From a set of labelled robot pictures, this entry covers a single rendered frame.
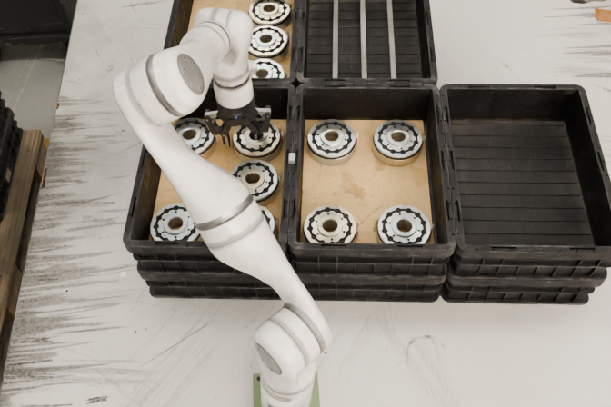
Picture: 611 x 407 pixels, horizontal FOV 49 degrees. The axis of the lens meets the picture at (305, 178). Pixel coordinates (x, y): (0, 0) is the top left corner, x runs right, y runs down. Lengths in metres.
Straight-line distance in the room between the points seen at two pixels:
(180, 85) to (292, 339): 0.40
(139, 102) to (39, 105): 1.98
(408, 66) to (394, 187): 0.35
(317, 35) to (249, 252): 0.85
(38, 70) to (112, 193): 1.46
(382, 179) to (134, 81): 0.66
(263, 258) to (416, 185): 0.53
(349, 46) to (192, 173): 0.82
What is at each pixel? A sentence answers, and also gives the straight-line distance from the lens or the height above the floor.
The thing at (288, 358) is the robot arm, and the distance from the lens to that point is 1.01.
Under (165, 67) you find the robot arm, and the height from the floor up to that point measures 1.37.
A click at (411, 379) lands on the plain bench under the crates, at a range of 1.36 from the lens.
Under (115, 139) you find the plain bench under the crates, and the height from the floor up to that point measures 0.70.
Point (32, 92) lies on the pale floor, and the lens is 2.94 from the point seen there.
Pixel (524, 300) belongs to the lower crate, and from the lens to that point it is 1.45.
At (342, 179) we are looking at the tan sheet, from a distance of 1.41.
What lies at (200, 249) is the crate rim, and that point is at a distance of 1.23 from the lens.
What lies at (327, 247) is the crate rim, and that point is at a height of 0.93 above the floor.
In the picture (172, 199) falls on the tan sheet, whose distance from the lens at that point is 1.42.
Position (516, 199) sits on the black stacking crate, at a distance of 1.43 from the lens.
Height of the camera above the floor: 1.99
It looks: 55 degrees down
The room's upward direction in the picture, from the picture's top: 3 degrees counter-clockwise
